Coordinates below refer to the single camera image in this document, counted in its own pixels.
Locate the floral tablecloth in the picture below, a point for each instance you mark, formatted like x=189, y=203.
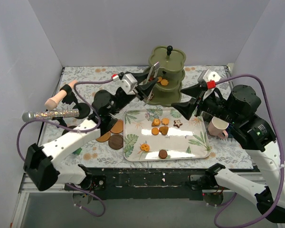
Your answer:
x=227, y=152

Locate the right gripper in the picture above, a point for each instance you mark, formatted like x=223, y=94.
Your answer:
x=200, y=101

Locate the black round stand base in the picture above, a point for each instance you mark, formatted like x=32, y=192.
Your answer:
x=84, y=110

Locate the pink mug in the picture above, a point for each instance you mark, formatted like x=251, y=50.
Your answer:
x=217, y=127

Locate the dark chocolate round cookie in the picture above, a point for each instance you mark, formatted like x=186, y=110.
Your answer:
x=163, y=154

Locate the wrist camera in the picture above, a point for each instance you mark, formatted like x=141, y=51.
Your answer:
x=210, y=78
x=128, y=84

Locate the leaf-patterned white tray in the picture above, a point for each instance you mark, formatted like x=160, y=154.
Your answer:
x=190, y=141

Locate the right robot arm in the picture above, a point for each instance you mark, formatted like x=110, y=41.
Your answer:
x=254, y=134

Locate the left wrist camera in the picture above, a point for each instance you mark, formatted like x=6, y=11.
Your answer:
x=128, y=84

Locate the white-iced star cookie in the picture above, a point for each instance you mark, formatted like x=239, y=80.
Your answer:
x=177, y=123

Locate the light wooden coaster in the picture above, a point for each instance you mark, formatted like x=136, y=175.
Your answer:
x=104, y=137
x=118, y=127

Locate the brown heart cookie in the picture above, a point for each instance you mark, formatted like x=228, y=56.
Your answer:
x=163, y=130

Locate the metal serving tongs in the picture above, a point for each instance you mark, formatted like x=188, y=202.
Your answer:
x=153, y=71

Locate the light wooden coaster upper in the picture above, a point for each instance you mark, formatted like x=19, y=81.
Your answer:
x=118, y=127

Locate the silver glitter microphone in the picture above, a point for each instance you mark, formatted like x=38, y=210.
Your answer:
x=49, y=115

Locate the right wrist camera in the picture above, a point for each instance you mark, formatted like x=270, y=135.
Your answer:
x=210, y=78

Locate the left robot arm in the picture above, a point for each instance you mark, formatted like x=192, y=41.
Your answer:
x=43, y=163

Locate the green toy block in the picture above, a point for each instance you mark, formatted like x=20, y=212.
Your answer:
x=78, y=151

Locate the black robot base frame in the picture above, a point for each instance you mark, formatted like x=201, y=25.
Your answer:
x=144, y=183

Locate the dark wooden coaster lower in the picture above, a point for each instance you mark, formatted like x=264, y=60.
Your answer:
x=116, y=141

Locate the orange flower cookie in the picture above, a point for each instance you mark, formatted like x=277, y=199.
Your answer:
x=165, y=121

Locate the green three-tier cake stand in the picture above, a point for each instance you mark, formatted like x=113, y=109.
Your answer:
x=171, y=68

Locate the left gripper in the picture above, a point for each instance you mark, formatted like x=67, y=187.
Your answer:
x=137, y=89

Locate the light wooden coaster lower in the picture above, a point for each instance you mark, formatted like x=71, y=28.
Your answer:
x=104, y=137

